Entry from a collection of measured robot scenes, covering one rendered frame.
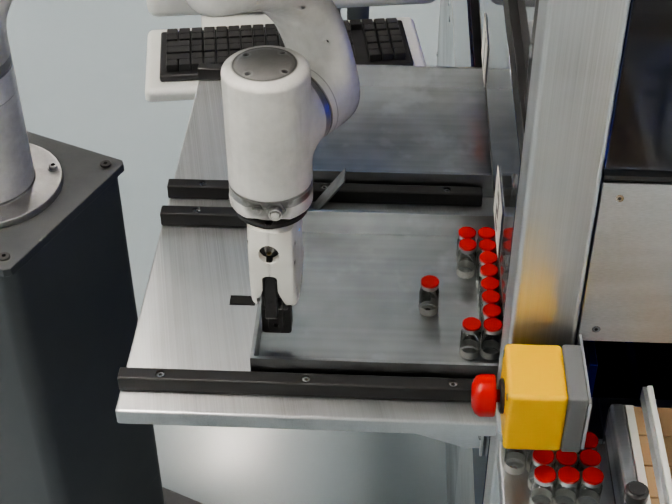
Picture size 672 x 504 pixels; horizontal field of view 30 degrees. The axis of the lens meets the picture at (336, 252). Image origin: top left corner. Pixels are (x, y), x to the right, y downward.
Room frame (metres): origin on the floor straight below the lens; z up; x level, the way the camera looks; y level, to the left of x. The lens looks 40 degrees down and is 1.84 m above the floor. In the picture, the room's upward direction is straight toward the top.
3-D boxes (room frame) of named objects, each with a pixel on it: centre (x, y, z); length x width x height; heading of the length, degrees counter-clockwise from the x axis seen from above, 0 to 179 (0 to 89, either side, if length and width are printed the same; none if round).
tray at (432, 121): (1.40, -0.10, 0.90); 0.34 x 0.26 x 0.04; 87
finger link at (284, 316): (0.98, 0.07, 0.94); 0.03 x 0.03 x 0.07; 87
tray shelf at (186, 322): (1.23, -0.02, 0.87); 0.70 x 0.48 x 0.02; 177
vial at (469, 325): (0.98, -0.15, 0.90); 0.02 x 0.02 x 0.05
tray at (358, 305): (1.06, -0.09, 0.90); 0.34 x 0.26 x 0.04; 87
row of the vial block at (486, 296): (1.06, -0.17, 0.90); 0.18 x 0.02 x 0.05; 177
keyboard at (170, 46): (1.75, 0.08, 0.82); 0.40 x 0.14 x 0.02; 95
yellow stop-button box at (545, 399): (0.80, -0.19, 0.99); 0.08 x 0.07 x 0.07; 87
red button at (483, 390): (0.81, -0.14, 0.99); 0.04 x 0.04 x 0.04; 87
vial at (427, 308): (1.05, -0.11, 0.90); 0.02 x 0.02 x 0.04
